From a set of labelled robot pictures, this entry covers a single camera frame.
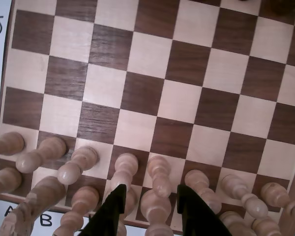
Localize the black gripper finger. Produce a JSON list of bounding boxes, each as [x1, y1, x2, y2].
[[77, 183, 127, 236], [177, 184, 233, 236]]

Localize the light wooden pawn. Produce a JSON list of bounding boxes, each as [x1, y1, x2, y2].
[[184, 169, 222, 214], [16, 137, 67, 174], [260, 182, 295, 219], [110, 152, 139, 192], [147, 155, 173, 198], [220, 174, 269, 220], [0, 132, 25, 158], [57, 146, 100, 185]]

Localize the light wooden bishop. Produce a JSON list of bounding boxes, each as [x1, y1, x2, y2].
[[53, 185, 100, 236]]

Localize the light wooden knight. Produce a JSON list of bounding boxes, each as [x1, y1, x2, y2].
[[218, 210, 258, 236], [0, 176, 67, 236]]

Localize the light wooden king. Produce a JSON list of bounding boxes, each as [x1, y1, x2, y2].
[[140, 189, 179, 236]]

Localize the white paper strip with letters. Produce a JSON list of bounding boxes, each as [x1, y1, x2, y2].
[[0, 198, 185, 236]]

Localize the light wooden rook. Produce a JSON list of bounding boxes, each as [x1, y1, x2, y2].
[[0, 167, 23, 197], [250, 216, 282, 236]]

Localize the wooden chessboard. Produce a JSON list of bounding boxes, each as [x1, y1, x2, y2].
[[0, 0, 295, 236]]

